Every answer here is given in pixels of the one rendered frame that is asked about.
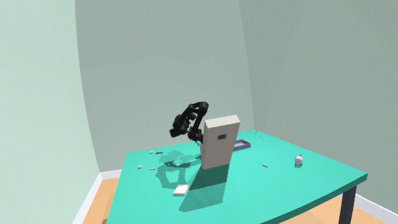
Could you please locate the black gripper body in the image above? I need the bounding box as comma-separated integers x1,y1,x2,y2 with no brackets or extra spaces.
182,113,196,128

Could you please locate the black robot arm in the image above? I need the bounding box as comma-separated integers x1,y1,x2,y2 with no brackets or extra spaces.
169,102,209,144

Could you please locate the white flat block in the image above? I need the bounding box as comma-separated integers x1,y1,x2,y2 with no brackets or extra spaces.
173,185,189,196

